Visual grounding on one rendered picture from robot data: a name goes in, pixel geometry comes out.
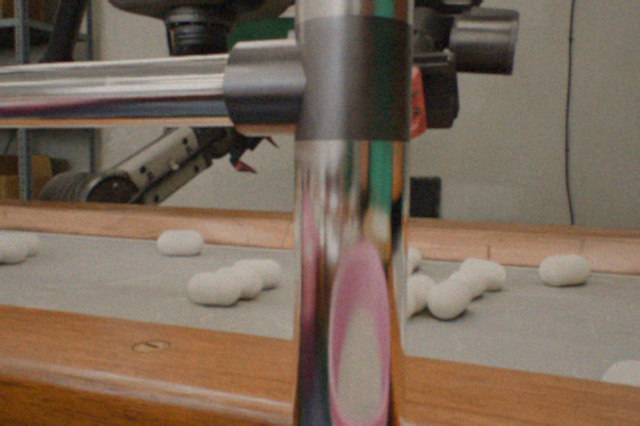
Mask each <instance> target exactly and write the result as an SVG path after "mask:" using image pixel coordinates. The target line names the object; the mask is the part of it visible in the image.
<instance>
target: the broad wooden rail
mask: <svg viewBox="0 0 640 426"><path fill-rule="evenodd" d="M0 230H5V231H19V232H32V233H46V234H60V235H74V236H88V237H101V238H115V239H129V240H143V241H157V242H158V240H159V238H160V236H161V235H162V234H163V233H165V232H167V231H190V230H191V231H196V232H198V233H199V234H200V235H201V236H202V237H203V239H204V244H212V245H226V246H239V247H253V248H267V249H280V250H293V212H285V211H265V210H244V209H223V208H202V207H181V206H160V205H139V204H118V203H98V202H76V201H58V202H55V201H33V200H12V199H0ZM408 233H409V247H413V248H415V249H417V250H418V251H419V252H420V254H421V257H422V260H430V261H444V262H458V263H463V262H464V261H466V260H467V259H470V258H478V259H482V260H487V261H493V262H496V263H498V264H499V265H501V266H513V267H527V268H540V264H541V263H542V261H543V260H544V259H545V258H547V257H554V256H570V255H577V256H580V257H582V258H584V259H585V260H586V261H587V262H588V264H589V266H590V272H596V273H607V274H610V275H624V276H638V277H640V228H622V227H601V226H580V225H558V224H537V223H516V222H494V221H473V220H453V219H431V218H410V217H408Z"/></svg>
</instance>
